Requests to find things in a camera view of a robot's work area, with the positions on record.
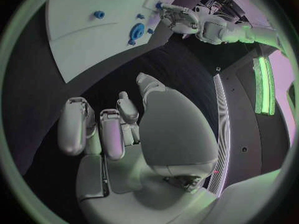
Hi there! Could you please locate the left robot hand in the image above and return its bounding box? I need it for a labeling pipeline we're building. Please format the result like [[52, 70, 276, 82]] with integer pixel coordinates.
[[158, 3, 204, 36]]

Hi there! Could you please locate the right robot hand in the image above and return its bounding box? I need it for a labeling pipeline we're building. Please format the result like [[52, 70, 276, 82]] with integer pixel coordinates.
[[56, 72, 221, 224]]

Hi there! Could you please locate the white task board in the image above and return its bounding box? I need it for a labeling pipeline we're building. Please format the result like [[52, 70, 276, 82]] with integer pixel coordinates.
[[45, 0, 189, 84]]

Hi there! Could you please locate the blue gear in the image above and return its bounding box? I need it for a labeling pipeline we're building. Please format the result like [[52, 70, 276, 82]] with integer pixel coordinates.
[[129, 22, 146, 40]]

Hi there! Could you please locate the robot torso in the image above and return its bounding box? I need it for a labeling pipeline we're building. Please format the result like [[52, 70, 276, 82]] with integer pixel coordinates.
[[206, 44, 298, 199]]

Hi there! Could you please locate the glowing light bar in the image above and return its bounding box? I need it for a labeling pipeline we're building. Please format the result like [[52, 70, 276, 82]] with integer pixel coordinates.
[[252, 56, 277, 116]]

